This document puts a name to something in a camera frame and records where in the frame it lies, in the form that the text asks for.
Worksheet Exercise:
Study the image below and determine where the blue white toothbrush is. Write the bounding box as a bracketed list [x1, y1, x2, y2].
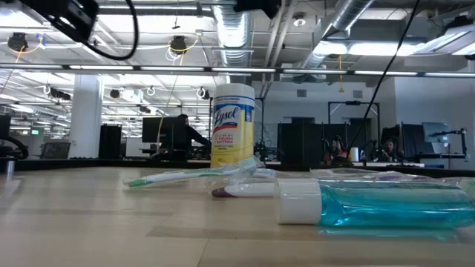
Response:
[253, 168, 278, 179]

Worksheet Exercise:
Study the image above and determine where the silver ventilation duct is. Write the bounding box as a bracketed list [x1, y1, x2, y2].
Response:
[212, 0, 254, 68]
[302, 0, 376, 71]

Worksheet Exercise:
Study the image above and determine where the purple white wrapped toothbrush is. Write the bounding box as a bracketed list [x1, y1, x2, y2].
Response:
[211, 173, 409, 199]

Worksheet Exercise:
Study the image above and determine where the yellow hanging cord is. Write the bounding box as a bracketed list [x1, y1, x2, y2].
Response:
[336, 54, 345, 94]

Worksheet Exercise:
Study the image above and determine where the black crossbar with light strips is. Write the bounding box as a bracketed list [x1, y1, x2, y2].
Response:
[0, 63, 475, 79]

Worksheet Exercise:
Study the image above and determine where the black table frame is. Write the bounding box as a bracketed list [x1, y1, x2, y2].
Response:
[14, 158, 475, 179]

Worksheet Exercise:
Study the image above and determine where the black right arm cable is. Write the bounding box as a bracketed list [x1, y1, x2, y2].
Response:
[347, 0, 422, 151]

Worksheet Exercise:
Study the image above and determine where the yellow Lysol wipes canister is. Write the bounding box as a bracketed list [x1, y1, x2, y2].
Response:
[210, 83, 256, 168]

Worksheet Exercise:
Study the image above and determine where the grey computer monitor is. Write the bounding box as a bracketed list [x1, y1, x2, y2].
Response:
[422, 121, 450, 145]

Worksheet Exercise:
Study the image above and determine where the black gantry frame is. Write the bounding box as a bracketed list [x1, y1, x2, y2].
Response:
[327, 100, 381, 156]

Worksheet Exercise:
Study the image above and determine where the black computer monitor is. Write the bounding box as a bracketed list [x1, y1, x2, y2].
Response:
[399, 123, 425, 156]
[142, 116, 175, 145]
[0, 113, 12, 139]

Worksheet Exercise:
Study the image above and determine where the white round pillar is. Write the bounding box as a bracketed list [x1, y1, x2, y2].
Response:
[68, 73, 104, 159]

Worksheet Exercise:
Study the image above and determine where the person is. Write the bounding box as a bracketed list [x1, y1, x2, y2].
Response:
[323, 135, 352, 166]
[381, 137, 404, 162]
[174, 113, 211, 161]

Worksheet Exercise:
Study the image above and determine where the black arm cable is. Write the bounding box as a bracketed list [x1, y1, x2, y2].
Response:
[347, 0, 422, 151]
[82, 0, 139, 62]

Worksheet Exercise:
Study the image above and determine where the black room divider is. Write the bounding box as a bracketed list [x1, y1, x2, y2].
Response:
[277, 117, 372, 164]

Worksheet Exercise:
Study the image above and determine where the black ribbed cabinet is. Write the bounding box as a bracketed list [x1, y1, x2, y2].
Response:
[98, 124, 123, 160]

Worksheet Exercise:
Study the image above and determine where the blue mouthwash bottle white cap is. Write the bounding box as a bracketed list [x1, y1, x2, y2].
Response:
[274, 178, 475, 228]

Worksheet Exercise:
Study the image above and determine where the black ceiling speaker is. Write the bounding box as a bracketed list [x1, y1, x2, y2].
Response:
[7, 32, 29, 53]
[169, 35, 188, 56]

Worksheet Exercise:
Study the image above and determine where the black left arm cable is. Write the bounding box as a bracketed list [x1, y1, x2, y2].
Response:
[82, 0, 139, 62]

